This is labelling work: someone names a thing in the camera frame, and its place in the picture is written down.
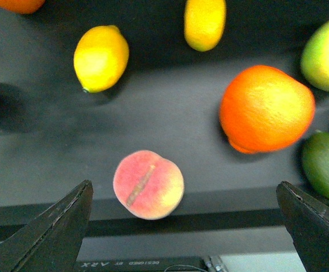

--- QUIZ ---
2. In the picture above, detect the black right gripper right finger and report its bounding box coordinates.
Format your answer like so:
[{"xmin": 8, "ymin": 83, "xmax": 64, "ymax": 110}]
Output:
[{"xmin": 276, "ymin": 181, "xmax": 329, "ymax": 271}]

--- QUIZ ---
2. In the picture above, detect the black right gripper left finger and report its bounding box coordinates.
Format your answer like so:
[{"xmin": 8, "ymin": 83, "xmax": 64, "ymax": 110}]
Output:
[{"xmin": 0, "ymin": 180, "xmax": 93, "ymax": 271}]

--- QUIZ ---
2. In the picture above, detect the yellow oval lemon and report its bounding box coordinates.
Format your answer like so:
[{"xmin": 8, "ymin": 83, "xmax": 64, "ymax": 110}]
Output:
[{"xmin": 184, "ymin": 0, "xmax": 226, "ymax": 52}]

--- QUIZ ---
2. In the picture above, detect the green mango front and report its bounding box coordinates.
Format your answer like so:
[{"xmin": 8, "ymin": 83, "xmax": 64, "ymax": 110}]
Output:
[{"xmin": 301, "ymin": 131, "xmax": 329, "ymax": 199}]

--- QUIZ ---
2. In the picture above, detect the black fruit display tray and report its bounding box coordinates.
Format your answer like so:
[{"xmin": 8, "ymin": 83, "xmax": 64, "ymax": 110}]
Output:
[{"xmin": 0, "ymin": 1, "xmax": 329, "ymax": 240}]

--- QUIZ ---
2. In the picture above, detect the pink peach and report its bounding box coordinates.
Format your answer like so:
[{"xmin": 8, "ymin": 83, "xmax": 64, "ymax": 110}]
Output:
[{"xmin": 113, "ymin": 150, "xmax": 184, "ymax": 220}]

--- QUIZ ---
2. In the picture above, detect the orange with navel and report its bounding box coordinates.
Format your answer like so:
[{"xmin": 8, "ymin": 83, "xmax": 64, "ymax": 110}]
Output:
[{"xmin": 219, "ymin": 65, "xmax": 316, "ymax": 154}]

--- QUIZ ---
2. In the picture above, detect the green apple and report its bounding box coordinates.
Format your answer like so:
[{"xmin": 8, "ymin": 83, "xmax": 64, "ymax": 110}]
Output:
[{"xmin": 300, "ymin": 21, "xmax": 329, "ymax": 92}]

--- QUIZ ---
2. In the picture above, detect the small orange tangerine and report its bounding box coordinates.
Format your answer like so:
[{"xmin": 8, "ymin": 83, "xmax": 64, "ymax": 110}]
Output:
[{"xmin": 0, "ymin": 0, "xmax": 45, "ymax": 15}]

